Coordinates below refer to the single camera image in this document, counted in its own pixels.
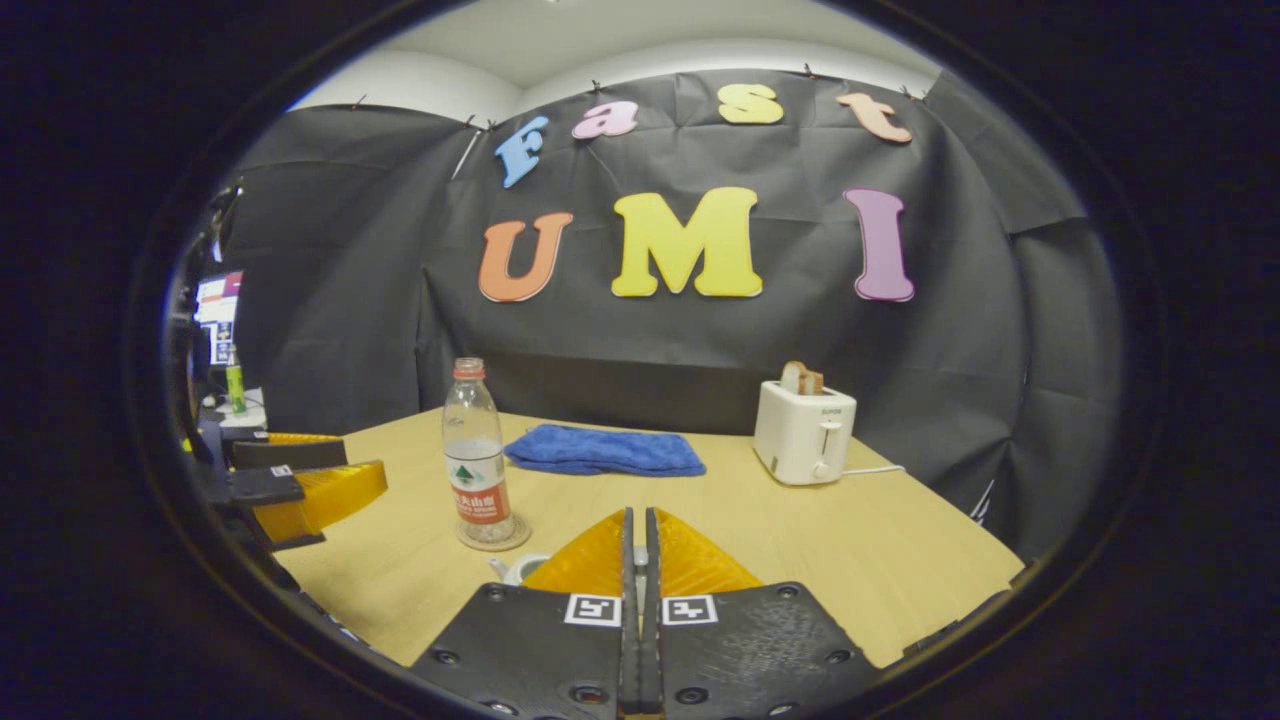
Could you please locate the green bottle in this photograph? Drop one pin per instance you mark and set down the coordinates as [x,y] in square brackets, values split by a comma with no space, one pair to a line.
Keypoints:
[236,385]

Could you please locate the white teacup lid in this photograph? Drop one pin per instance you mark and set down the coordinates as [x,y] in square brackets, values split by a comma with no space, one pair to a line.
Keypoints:
[641,562]

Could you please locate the blue towel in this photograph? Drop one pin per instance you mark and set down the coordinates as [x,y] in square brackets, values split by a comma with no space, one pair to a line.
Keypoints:
[600,452]

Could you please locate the black backdrop cloth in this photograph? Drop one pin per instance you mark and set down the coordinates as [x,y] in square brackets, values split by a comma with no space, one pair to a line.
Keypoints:
[700,340]

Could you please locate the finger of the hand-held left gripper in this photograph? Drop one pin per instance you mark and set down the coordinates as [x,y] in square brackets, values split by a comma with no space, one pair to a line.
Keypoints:
[265,488]
[290,455]

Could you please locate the toast bread slice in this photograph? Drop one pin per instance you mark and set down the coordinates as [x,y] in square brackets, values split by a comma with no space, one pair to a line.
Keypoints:
[800,378]

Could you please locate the white side table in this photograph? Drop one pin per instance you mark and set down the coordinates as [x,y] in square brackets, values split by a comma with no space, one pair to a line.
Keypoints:
[250,412]

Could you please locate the white teacup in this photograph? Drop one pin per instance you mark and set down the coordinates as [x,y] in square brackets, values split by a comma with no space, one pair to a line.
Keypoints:
[515,570]

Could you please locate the white toaster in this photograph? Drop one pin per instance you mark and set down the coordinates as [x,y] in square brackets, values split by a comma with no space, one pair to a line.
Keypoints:
[800,435]

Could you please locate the round coaster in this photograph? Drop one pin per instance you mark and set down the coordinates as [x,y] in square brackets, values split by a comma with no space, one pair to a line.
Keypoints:
[522,537]

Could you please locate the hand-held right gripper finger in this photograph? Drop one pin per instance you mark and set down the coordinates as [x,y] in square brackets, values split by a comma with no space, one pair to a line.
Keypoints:
[652,560]
[630,560]

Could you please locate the computer monitor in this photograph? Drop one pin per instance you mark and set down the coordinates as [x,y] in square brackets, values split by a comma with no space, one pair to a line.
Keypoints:
[220,315]

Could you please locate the clear plastic water bottle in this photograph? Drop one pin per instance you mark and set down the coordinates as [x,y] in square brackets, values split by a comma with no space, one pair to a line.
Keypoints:
[478,470]

